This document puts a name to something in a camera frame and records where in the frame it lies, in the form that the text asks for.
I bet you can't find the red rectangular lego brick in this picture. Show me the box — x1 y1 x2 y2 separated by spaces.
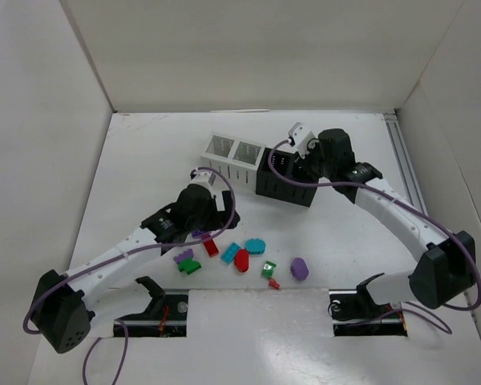
203 240 219 257

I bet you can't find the purple studded lego brick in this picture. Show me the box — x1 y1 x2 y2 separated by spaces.
173 249 194 265

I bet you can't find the teal round lego piece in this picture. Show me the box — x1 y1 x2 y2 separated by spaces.
245 238 266 255

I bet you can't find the blue rectangular lego brick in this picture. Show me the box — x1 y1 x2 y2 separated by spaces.
220 242 241 265

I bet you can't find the green notched lego brick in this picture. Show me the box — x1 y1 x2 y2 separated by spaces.
178 258 201 275

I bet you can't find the purple oval lego piece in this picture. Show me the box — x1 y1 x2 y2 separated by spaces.
290 257 309 282

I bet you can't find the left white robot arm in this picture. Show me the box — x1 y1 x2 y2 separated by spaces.
26 184 240 354

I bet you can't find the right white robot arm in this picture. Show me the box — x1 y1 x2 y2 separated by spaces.
289 124 481 309

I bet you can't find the white double container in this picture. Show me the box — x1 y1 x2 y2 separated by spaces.
200 132 265 191

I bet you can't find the black double container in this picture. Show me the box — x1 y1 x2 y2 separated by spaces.
255 147 320 209

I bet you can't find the red oval lego piece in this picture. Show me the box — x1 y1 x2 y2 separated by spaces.
234 249 249 273

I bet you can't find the green square lego brick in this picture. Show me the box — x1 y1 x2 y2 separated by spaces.
261 261 277 279

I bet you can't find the small red lego piece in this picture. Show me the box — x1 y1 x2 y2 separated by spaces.
268 278 280 290

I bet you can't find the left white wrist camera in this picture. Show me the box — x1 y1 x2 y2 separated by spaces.
190 169 216 189

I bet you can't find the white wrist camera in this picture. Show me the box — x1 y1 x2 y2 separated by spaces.
289 122 316 159
190 169 216 189

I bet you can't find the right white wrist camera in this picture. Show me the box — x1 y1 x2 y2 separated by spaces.
289 122 316 159

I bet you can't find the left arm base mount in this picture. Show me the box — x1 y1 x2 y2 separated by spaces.
120 276 189 338

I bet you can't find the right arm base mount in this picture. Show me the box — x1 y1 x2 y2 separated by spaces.
327 274 408 337

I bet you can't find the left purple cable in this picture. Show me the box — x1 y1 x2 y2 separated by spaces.
22 167 241 385

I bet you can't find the purple cable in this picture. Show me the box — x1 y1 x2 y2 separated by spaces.
22 167 241 385
267 139 481 336

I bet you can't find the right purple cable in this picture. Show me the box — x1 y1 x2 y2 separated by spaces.
267 139 481 336

